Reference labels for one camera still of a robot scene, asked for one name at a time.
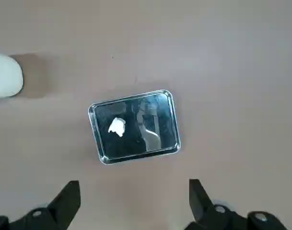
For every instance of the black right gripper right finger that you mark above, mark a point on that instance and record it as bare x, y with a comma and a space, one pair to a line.
203, 210

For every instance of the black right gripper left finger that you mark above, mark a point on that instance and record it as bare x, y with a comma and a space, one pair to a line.
61, 208

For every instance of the white paper scrap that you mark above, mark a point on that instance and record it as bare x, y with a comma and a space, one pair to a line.
117, 127

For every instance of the rectangular metal tray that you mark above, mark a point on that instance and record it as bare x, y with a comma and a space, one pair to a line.
145, 124

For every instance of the small white lidded bin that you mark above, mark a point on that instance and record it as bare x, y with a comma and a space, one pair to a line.
4, 76

